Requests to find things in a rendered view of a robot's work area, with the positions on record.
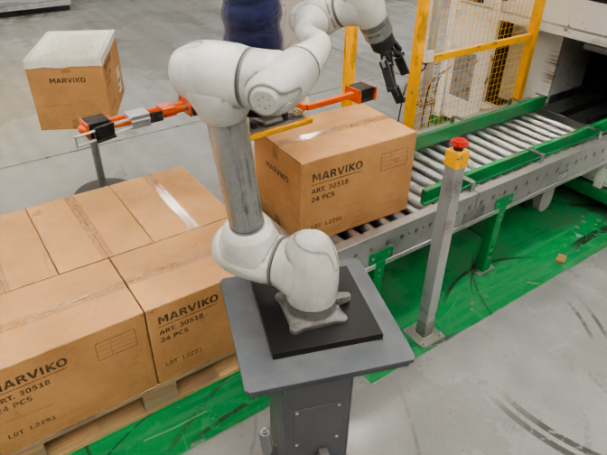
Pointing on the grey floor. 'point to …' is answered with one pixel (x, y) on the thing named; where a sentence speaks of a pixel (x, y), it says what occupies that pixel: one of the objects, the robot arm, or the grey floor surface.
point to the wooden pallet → (134, 408)
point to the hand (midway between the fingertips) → (402, 85)
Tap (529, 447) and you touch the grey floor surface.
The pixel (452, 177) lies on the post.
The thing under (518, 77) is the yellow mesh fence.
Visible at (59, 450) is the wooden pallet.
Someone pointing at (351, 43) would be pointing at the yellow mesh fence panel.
